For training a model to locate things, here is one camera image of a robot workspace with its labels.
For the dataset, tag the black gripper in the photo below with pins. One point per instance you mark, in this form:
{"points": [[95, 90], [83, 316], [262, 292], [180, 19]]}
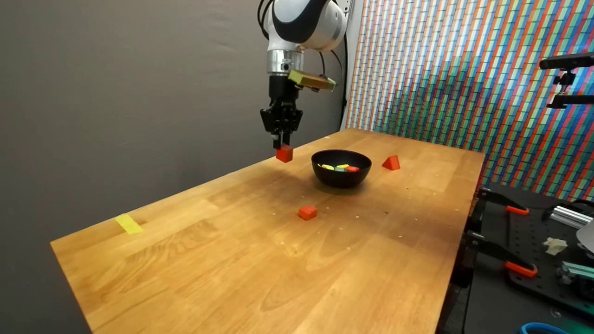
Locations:
{"points": [[282, 116]]}

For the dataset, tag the black bowl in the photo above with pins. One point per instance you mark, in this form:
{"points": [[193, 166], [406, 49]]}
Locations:
{"points": [[340, 168]]}

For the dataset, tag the small red cube block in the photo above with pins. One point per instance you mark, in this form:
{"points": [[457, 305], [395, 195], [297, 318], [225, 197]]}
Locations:
{"points": [[306, 212]]}

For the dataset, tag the red triangular prism block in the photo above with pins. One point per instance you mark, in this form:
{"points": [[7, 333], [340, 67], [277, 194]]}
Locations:
{"points": [[392, 164]]}

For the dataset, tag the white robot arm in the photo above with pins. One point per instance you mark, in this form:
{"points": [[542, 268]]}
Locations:
{"points": [[291, 27]]}

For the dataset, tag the yellow tape strip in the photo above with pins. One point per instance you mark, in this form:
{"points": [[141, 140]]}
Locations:
{"points": [[128, 225]]}

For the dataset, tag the black perforated tool board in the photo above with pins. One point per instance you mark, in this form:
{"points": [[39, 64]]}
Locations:
{"points": [[542, 240]]}

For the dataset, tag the wrist camera on wooden mount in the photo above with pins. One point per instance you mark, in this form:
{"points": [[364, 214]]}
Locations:
{"points": [[310, 80]]}

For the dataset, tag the orange handled clamp upper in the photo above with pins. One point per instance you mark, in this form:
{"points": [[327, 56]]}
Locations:
{"points": [[507, 203]]}

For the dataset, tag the orange handled clamp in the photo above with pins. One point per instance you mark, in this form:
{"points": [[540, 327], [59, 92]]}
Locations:
{"points": [[507, 203], [510, 262]]}

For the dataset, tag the orange handled clamp lower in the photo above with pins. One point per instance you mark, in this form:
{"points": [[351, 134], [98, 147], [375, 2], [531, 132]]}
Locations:
{"points": [[510, 262]]}

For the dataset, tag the blue handled tool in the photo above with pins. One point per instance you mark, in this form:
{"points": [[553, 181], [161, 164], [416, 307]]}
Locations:
{"points": [[540, 329]]}

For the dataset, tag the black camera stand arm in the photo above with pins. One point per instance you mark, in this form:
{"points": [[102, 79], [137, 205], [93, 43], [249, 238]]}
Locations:
{"points": [[566, 64]]}

